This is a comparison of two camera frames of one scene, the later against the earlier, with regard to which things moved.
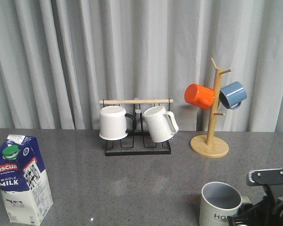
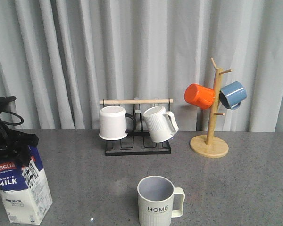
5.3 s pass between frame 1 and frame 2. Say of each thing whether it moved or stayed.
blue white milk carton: stayed
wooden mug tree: stayed
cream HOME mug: moved
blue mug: stayed
